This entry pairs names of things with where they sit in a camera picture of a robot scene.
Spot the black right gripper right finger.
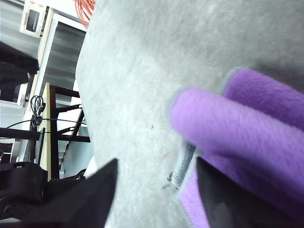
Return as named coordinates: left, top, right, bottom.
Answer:
left=196, top=156, right=304, bottom=228

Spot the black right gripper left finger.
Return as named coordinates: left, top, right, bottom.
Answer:
left=23, top=158, right=119, bottom=228

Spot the purple towel with grey hem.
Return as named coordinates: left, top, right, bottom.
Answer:
left=166, top=67, right=304, bottom=228

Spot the cream upright panel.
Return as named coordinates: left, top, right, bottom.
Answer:
left=38, top=82, right=52, bottom=181

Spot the black horizontal bar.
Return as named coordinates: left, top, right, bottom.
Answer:
left=0, top=127, right=41, bottom=141

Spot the grey table cloth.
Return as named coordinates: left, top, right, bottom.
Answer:
left=75, top=0, right=304, bottom=228

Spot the large white framed window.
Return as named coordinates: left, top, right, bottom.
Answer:
left=33, top=11, right=86, bottom=100

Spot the dark blurred desk equipment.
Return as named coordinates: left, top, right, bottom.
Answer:
left=0, top=41, right=40, bottom=103

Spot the small white framed window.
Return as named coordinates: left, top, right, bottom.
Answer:
left=19, top=0, right=48, bottom=38

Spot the dark brown frame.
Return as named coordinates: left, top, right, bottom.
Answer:
left=49, top=85, right=91, bottom=180

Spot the thin blue cable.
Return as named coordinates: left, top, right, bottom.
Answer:
left=6, top=118, right=87, bottom=130

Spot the black coiled cable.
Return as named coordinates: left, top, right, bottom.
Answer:
left=30, top=95, right=46, bottom=119

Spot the orange cable bundle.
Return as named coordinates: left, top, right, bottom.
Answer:
left=75, top=0, right=97, bottom=30

